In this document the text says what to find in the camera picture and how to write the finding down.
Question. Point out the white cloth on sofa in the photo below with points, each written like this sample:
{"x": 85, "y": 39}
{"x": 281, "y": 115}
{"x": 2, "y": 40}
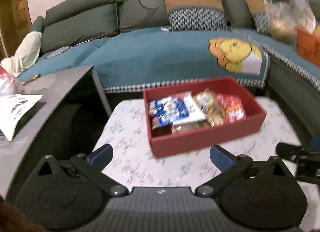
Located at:
{"x": 25, "y": 56}

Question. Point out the badminton racket on seat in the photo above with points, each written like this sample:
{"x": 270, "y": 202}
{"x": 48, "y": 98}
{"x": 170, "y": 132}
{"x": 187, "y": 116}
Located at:
{"x": 63, "y": 49}

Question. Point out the gold foil snack packet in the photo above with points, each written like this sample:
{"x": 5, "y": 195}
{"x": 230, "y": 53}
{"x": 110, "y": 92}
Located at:
{"x": 189, "y": 127}

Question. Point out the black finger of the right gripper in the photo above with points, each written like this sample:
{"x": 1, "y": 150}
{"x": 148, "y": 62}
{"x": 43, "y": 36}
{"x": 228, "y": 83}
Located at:
{"x": 306, "y": 159}

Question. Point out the grey side table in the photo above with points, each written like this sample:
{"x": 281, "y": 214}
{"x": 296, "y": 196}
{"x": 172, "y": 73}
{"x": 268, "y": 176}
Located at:
{"x": 68, "y": 120}

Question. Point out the white rice cracker packet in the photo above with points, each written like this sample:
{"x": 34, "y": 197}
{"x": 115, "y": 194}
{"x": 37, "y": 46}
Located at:
{"x": 195, "y": 114}

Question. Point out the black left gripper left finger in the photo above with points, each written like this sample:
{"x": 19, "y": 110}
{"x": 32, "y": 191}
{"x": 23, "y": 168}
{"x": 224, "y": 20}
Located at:
{"x": 91, "y": 167}

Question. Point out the white paper bag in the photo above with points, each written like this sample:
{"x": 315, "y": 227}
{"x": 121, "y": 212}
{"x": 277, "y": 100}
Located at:
{"x": 13, "y": 108}

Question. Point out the yellow cookie bag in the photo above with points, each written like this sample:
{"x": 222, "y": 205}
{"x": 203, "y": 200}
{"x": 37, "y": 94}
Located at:
{"x": 208, "y": 104}

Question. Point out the clear plastic bag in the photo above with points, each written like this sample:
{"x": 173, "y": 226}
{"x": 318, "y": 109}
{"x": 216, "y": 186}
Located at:
{"x": 285, "y": 18}

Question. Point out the brown patterned cushion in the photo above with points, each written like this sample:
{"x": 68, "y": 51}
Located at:
{"x": 258, "y": 13}
{"x": 195, "y": 15}

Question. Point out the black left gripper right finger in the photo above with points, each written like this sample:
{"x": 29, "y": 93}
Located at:
{"x": 231, "y": 168}

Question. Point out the red cardboard box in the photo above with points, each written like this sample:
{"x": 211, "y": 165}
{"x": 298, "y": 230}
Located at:
{"x": 174, "y": 144}

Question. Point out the floral tablecloth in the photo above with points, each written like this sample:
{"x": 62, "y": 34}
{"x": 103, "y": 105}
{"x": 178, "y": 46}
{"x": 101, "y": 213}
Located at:
{"x": 134, "y": 164}

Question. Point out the blue coconut snack packet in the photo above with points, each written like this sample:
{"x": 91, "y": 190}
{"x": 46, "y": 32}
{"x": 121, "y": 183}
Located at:
{"x": 167, "y": 109}

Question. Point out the teal bear sofa cover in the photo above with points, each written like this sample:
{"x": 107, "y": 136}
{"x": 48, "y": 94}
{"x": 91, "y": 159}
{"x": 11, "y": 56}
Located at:
{"x": 147, "y": 58}

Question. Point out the red candy packet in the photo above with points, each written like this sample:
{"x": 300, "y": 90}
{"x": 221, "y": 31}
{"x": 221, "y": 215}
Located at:
{"x": 233, "y": 109}

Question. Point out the grey green sofa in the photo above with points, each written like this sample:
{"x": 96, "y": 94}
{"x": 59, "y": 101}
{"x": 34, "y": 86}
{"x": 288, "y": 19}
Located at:
{"x": 74, "y": 21}

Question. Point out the orange plastic basket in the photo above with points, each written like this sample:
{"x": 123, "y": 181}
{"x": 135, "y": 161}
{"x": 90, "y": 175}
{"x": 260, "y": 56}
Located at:
{"x": 308, "y": 45}

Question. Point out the white green Kapsrons snack packet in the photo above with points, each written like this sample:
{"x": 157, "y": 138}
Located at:
{"x": 157, "y": 130}

